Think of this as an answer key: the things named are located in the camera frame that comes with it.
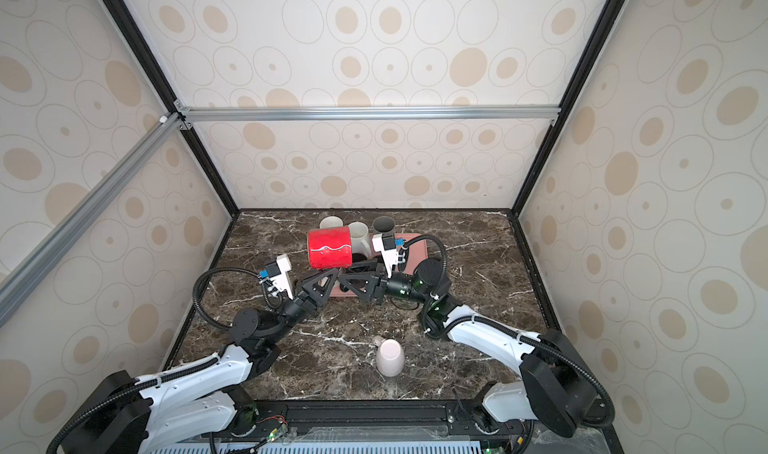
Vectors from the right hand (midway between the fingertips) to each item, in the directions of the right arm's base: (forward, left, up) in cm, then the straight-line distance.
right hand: (345, 280), depth 64 cm
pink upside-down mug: (-9, -9, -22) cm, 25 cm away
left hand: (-1, 0, +3) cm, 3 cm away
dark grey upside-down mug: (+35, -7, -21) cm, 42 cm away
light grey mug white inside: (+38, +11, -22) cm, 46 cm away
